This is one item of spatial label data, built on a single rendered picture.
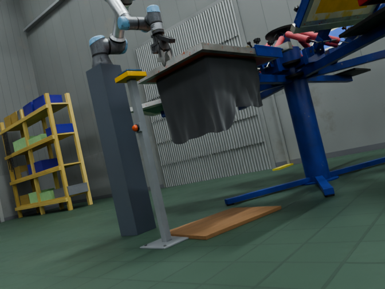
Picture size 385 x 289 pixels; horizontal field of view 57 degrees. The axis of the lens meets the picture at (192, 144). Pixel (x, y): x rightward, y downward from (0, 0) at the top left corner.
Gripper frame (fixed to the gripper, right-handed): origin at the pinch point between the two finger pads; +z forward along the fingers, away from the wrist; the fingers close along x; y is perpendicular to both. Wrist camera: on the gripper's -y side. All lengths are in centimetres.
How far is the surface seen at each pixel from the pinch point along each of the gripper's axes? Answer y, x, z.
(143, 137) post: 9.8, 21.0, 39.3
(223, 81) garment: -22.3, -17.8, 17.8
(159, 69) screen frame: 5.8, 1.9, 1.1
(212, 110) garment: -18.7, -7.3, 33.2
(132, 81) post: 9.9, 20.3, 7.0
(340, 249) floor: -88, 25, 98
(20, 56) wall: 822, -248, -324
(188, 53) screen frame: -19.2, 1.9, 0.9
